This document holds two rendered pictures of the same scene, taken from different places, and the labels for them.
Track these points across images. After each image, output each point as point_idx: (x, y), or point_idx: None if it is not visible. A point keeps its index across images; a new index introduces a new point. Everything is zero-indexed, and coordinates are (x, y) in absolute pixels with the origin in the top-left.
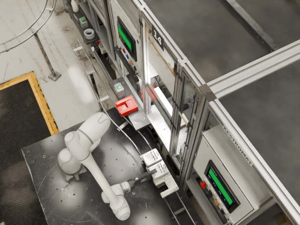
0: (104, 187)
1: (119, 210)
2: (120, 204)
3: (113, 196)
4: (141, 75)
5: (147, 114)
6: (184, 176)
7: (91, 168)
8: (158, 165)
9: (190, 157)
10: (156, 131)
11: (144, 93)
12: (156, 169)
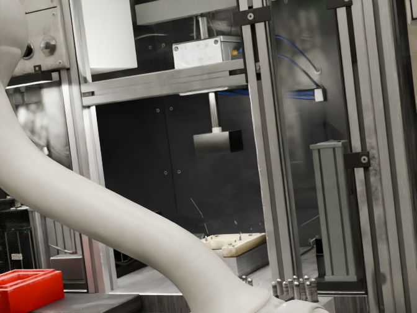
0: (127, 204)
1: (276, 311)
2: (255, 287)
3: (198, 238)
4: (60, 31)
5: (108, 287)
6: (400, 276)
7: (14, 138)
8: (277, 294)
9: (379, 47)
10: (176, 298)
11: (80, 142)
12: (283, 295)
